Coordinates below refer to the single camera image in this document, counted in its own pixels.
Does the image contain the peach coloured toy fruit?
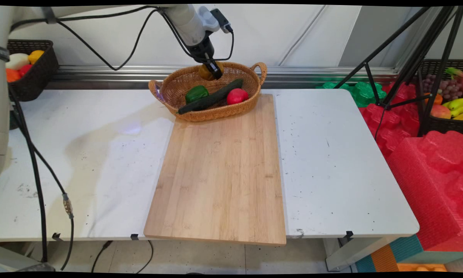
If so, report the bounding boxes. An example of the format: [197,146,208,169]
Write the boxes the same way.
[431,104,452,119]

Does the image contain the red foam packing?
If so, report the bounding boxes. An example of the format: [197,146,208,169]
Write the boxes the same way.
[358,81,463,252]

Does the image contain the wooden cutting board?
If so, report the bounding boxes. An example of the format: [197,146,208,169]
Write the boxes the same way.
[144,94,287,246]

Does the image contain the green bell pepper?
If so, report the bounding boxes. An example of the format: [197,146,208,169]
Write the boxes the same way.
[185,85,210,104]

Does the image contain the black tripod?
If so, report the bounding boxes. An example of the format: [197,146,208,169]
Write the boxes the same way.
[334,6,463,138]

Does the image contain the black woven basket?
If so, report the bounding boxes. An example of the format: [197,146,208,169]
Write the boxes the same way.
[7,40,59,102]

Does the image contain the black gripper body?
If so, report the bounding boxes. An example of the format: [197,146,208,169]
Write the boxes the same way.
[187,36,216,64]

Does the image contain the purple toy grapes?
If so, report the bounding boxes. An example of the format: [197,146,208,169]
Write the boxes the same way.
[422,74,463,101]

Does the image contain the black floor cable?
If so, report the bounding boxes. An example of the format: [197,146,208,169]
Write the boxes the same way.
[91,240,155,274]

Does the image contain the yellow toy bananas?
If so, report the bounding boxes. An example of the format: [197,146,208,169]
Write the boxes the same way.
[443,98,463,121]

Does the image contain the thin black camera cable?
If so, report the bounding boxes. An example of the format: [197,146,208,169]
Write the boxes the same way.
[10,5,235,72]

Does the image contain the thick black cable with connector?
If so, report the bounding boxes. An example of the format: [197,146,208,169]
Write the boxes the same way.
[8,87,75,271]

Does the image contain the brown potato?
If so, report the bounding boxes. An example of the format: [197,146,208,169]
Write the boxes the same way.
[198,61,225,81]

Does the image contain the red tomato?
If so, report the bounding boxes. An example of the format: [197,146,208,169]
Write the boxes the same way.
[226,88,249,105]

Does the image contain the metal wall rail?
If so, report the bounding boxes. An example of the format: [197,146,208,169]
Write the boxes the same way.
[44,65,406,90]

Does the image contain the dark green cucumber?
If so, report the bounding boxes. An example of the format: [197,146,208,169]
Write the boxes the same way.
[177,79,244,115]

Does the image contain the white toy vegetable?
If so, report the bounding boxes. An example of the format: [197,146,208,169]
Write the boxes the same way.
[6,53,30,70]

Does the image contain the wicker basket with handles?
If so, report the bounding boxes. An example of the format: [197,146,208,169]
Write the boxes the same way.
[148,62,267,122]

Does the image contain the green foam packing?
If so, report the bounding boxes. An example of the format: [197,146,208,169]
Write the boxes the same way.
[316,81,387,108]

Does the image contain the white table leg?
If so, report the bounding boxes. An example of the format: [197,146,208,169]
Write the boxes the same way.
[324,236,402,271]

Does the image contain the black crate with fruit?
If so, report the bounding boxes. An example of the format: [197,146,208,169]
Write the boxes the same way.
[417,59,463,136]

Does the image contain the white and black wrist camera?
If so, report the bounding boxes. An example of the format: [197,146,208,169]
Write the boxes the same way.
[198,6,233,35]

